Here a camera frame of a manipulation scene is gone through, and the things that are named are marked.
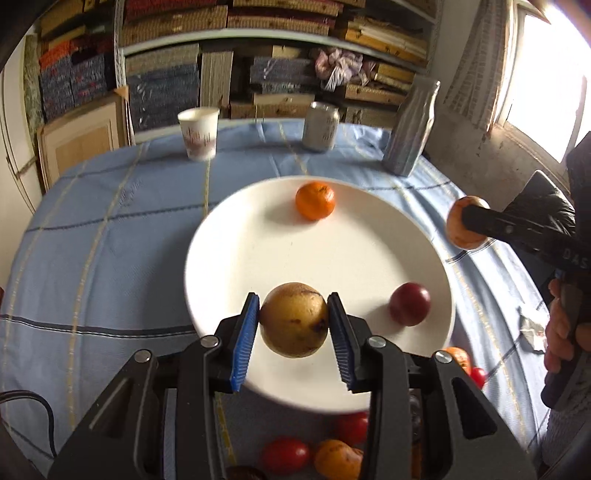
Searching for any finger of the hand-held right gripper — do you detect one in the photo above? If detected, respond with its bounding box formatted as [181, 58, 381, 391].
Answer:
[463, 205, 561, 253]

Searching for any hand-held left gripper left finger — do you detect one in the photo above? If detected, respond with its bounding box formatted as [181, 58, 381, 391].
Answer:
[47, 292, 262, 480]

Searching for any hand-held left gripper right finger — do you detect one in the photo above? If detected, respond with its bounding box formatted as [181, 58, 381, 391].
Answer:
[325, 292, 539, 480]

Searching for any pale peach-coloured apple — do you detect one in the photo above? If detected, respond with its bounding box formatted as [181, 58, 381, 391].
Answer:
[446, 196, 491, 251]

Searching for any yellow-brown pear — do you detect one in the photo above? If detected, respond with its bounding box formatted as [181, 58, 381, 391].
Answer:
[259, 282, 330, 358]

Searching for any white plate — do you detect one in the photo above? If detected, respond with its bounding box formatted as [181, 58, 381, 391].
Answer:
[185, 174, 457, 414]

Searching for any person's right hand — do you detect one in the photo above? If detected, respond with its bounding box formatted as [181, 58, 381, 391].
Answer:
[544, 279, 575, 374]

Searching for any person's dark clothing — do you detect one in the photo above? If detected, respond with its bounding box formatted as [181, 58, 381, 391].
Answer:
[566, 134, 591, 259]

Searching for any crumpled white paper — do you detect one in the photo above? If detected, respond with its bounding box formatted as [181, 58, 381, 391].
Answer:
[518, 305, 550, 354]

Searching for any orange mandarin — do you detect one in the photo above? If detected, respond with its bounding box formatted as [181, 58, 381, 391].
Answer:
[295, 182, 336, 221]
[444, 347, 472, 376]
[314, 439, 365, 480]

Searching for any ribbed silver bottle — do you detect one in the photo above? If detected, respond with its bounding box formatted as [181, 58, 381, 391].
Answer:
[384, 76, 441, 177]

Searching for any window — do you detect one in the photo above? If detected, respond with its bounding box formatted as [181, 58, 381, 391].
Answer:
[496, 0, 591, 162]

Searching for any patterned curtain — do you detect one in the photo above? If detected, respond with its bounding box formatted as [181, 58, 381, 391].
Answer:
[445, 0, 522, 132]

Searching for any blue checked tablecloth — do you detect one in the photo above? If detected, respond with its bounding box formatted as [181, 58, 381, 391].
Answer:
[0, 117, 550, 480]

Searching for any silver drink can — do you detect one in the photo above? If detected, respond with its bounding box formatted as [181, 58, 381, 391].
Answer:
[302, 102, 340, 153]

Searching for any white paper cup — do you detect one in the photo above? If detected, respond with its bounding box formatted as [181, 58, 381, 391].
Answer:
[178, 107, 219, 162]

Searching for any pink plastic bag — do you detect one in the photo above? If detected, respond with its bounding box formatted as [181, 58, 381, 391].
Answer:
[315, 48, 377, 90]

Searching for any white metal shelf rack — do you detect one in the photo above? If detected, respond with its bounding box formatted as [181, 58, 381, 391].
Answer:
[113, 0, 439, 139]

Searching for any white door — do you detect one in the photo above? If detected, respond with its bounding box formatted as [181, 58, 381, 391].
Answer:
[0, 46, 47, 213]

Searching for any black cable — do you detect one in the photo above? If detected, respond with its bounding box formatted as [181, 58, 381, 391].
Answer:
[0, 390, 58, 457]

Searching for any wooden picture frame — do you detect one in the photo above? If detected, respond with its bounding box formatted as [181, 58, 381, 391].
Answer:
[37, 95, 127, 192]

